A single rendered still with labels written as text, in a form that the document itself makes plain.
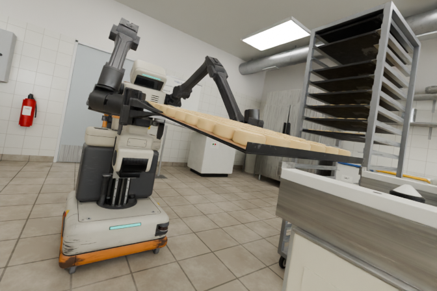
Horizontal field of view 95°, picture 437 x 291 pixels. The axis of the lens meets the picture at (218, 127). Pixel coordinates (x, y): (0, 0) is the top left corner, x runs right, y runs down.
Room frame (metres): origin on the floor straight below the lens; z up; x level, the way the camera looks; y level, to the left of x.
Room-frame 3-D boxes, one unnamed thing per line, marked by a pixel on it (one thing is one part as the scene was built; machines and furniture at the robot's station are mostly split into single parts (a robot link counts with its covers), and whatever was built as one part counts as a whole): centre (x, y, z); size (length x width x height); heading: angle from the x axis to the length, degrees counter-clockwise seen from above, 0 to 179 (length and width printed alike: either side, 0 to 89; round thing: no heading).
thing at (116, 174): (1.45, 0.52, 0.61); 0.28 x 0.27 x 0.25; 126
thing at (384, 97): (1.32, -1.09, 1.32); 0.64 x 0.03 x 0.03; 124
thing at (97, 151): (1.62, 0.73, 0.59); 0.55 x 0.34 x 0.83; 126
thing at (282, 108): (4.33, -1.72, 1.02); 1.40 x 0.91 x 2.05; 35
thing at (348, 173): (3.51, -2.46, 0.39); 0.64 x 0.54 x 0.77; 128
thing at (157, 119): (1.31, 0.50, 0.93); 0.28 x 0.16 x 0.22; 126
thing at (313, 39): (1.50, -0.60, 0.97); 0.03 x 0.03 x 1.70; 34
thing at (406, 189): (0.24, -0.24, 0.90); 0.03 x 0.03 x 0.01
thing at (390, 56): (1.32, -1.09, 1.59); 0.64 x 0.03 x 0.03; 124
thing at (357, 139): (1.48, -0.98, 1.05); 0.60 x 0.40 x 0.01; 124
